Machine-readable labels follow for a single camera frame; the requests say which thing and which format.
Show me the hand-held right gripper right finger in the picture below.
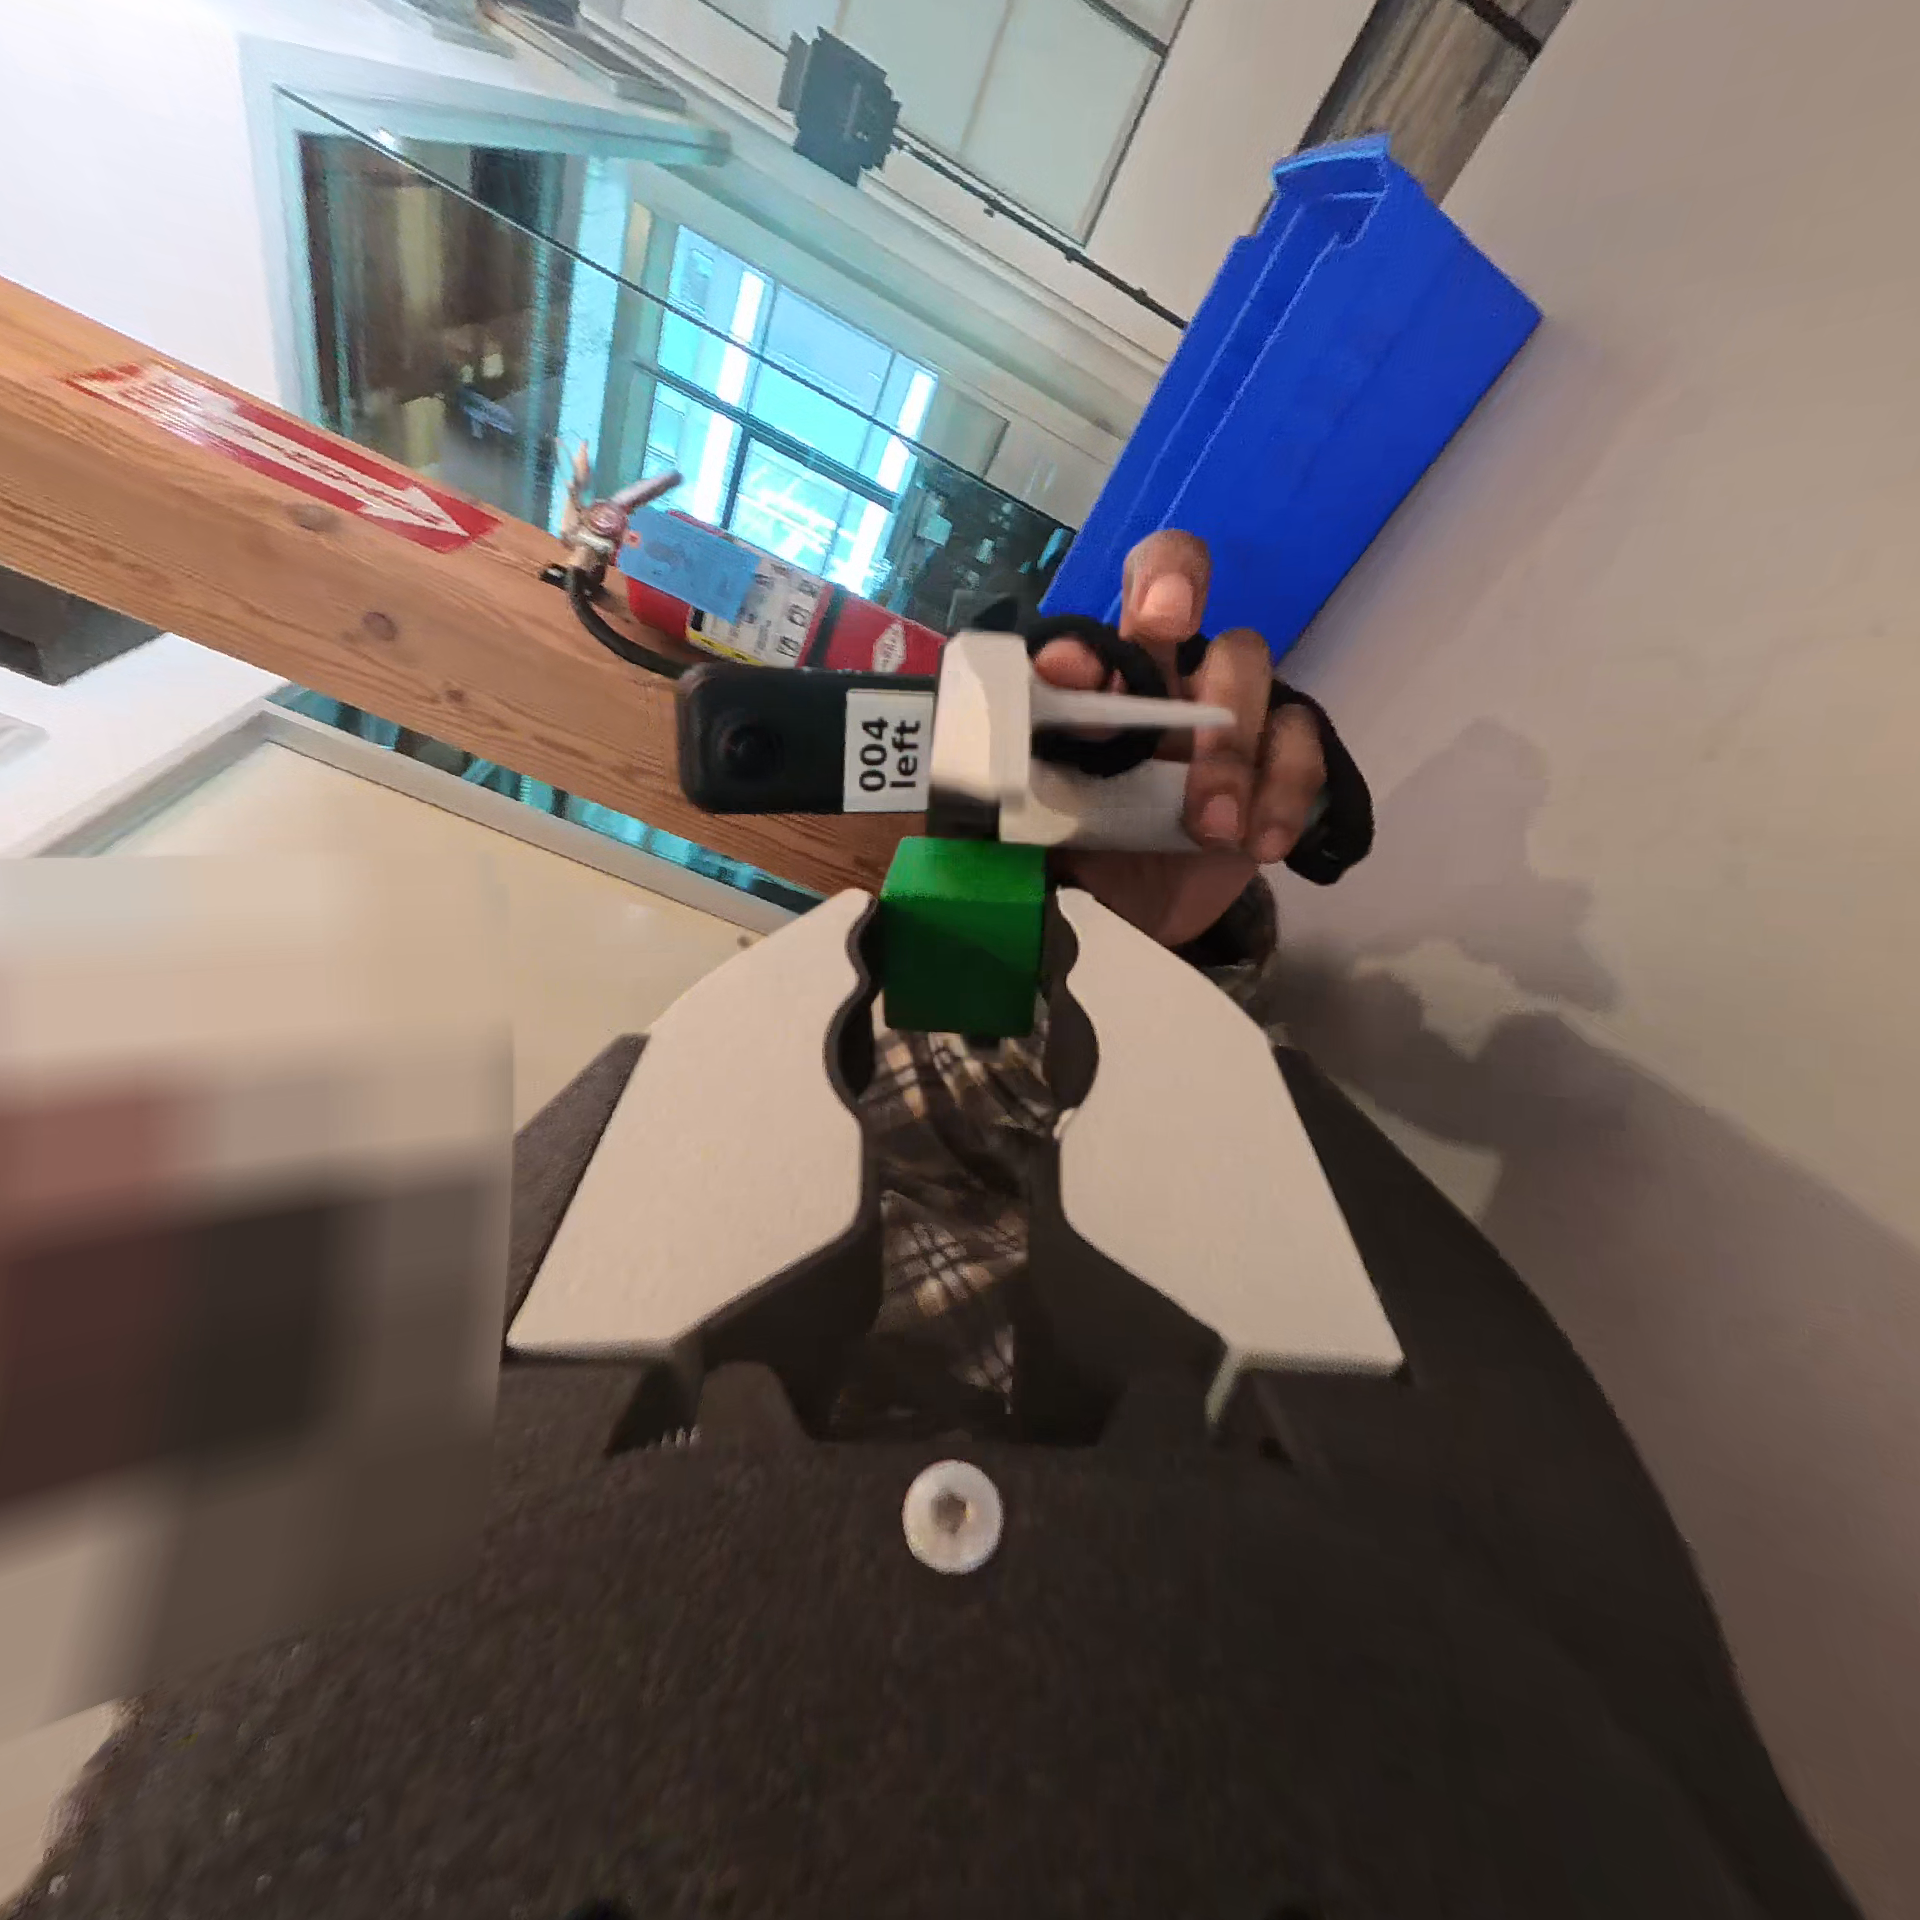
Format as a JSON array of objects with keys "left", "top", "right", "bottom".
[{"left": 1035, "top": 886, "right": 1408, "bottom": 1382}]

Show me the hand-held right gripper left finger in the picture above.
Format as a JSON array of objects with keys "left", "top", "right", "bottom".
[{"left": 505, "top": 885, "right": 886, "bottom": 1365}]

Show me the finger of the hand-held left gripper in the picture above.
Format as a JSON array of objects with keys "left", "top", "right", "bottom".
[{"left": 929, "top": 630, "right": 1241, "bottom": 846}]

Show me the green wooden cube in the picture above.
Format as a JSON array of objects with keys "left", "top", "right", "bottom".
[{"left": 878, "top": 834, "right": 1049, "bottom": 1041}]

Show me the blue plastic bin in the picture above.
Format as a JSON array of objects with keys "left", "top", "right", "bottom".
[{"left": 1035, "top": 133, "right": 1544, "bottom": 670}]

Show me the person's left hand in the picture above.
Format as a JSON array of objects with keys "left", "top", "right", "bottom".
[{"left": 1070, "top": 527, "right": 1334, "bottom": 950}]

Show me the thin black stand pole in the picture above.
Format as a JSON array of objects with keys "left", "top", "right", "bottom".
[{"left": 891, "top": 134, "right": 1192, "bottom": 332}]

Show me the red arrow sign sticker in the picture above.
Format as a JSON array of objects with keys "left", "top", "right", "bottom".
[{"left": 64, "top": 363, "right": 501, "bottom": 553}]

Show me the black junction box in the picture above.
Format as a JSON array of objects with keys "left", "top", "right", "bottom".
[{"left": 776, "top": 27, "right": 904, "bottom": 186}]

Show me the large frosted window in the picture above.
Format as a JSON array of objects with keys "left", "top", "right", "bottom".
[{"left": 585, "top": 0, "right": 1201, "bottom": 257}]

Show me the black wall speaker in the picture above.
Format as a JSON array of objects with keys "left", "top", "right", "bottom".
[{"left": 0, "top": 577, "right": 165, "bottom": 687}]

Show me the grey wooden post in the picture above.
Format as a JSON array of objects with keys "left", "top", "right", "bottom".
[{"left": 1327, "top": 0, "right": 1575, "bottom": 203}]

